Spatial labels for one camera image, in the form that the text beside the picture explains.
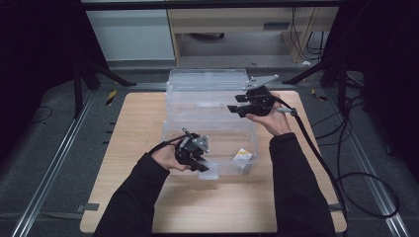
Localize black cables under desk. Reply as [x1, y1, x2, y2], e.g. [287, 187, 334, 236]
[290, 6, 330, 62]

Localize clear plastic storage box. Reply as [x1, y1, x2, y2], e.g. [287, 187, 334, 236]
[161, 68, 260, 182]

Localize small white yellow carton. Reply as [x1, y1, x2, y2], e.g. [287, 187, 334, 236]
[231, 147, 255, 176]

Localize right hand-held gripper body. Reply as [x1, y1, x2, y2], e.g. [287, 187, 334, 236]
[242, 74, 281, 118]

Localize white cabinet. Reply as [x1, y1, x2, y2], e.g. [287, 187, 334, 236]
[86, 9, 176, 62]

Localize person's right hand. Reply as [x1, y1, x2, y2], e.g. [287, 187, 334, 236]
[254, 100, 293, 137]

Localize aluminium cross rail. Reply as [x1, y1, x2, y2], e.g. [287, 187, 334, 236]
[125, 81, 317, 92]

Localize black metal stand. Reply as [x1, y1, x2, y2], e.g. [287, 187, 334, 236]
[282, 55, 351, 113]
[72, 0, 137, 119]

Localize grey tape patch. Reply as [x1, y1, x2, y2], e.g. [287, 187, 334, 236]
[76, 202, 101, 213]

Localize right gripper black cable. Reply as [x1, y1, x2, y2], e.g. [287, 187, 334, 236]
[271, 95, 400, 237]

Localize person's left hand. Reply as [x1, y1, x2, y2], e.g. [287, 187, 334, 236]
[159, 138, 192, 172]

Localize thin black floor cable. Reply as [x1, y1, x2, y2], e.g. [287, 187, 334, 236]
[29, 106, 53, 125]

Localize bundle of black floor cables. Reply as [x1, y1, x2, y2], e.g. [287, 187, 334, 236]
[310, 93, 368, 149]

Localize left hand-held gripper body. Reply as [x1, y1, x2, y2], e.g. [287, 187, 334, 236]
[174, 129, 210, 165]

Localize aluminium floor rail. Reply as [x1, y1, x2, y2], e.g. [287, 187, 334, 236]
[324, 88, 413, 237]
[11, 90, 97, 237]

